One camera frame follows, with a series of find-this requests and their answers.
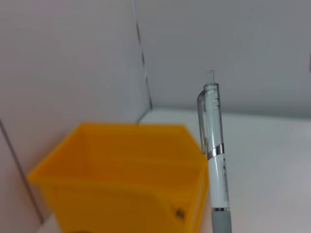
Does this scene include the silver white ballpoint pen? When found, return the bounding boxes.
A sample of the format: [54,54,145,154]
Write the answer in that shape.
[197,69,233,233]

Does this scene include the yellow plastic bin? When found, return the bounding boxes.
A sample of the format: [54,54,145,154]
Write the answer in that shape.
[27,122,210,233]

